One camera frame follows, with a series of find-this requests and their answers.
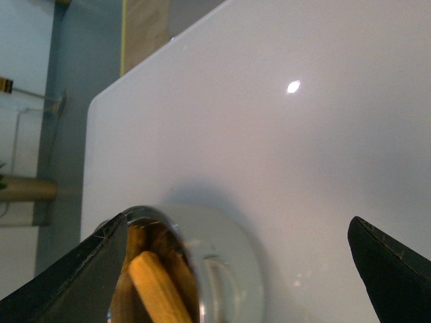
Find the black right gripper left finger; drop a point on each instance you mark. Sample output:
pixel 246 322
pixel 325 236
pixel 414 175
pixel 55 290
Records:
pixel 79 286

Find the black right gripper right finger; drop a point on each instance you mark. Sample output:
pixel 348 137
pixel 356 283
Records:
pixel 396 278

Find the yellow corn cob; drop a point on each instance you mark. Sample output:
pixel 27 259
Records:
pixel 156 289

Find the green plant gold planter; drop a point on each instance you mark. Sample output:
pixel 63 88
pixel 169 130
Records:
pixel 16 189

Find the steel pot beige handles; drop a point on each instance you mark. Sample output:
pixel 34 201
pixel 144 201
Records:
pixel 206 254

